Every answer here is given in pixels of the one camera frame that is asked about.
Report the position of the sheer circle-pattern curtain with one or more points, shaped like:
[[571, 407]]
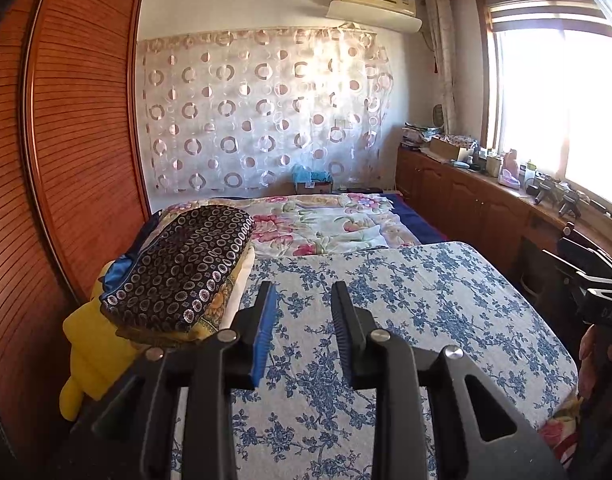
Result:
[[266, 110]]

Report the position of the floral quilt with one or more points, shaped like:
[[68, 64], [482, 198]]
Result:
[[326, 225]]

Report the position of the wooden low cabinet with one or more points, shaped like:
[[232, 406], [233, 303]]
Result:
[[466, 200]]

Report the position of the pile of folded cloths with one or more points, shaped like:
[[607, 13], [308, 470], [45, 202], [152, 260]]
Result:
[[418, 135]]

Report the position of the navy circle-print garment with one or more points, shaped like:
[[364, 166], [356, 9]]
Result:
[[185, 265]]

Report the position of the wood-framed window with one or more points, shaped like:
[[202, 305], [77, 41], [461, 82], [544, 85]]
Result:
[[551, 100]]

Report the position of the small cardboard box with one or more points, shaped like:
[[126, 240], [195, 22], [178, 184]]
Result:
[[313, 187]]

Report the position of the grey oval object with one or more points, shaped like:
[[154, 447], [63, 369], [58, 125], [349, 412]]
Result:
[[438, 116]]

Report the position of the wall air conditioner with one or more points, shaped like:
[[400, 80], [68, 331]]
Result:
[[373, 7]]

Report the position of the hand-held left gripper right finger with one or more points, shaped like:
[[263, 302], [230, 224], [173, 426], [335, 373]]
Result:
[[348, 340]]

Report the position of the open cardboard box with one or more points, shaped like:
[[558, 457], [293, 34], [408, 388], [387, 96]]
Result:
[[451, 147]]

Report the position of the person's right hand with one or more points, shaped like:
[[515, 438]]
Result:
[[587, 365]]

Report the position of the wooden louvered wardrobe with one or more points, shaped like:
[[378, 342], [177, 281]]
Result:
[[75, 135]]

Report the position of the brown patterned cloth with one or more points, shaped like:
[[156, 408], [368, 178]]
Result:
[[218, 310]]

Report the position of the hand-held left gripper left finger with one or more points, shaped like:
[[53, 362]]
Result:
[[263, 340]]

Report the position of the tied pale window drape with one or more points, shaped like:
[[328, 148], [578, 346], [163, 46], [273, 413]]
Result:
[[443, 60]]

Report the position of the yellow plush toy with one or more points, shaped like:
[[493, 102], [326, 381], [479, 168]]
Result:
[[93, 355]]

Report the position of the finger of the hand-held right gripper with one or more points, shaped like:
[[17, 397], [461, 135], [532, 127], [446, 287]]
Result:
[[583, 257]]

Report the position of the black handheld device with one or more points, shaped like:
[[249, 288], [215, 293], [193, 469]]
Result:
[[544, 192], [569, 205]]

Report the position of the white blue-floral cloth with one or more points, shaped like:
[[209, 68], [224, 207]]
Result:
[[436, 320]]

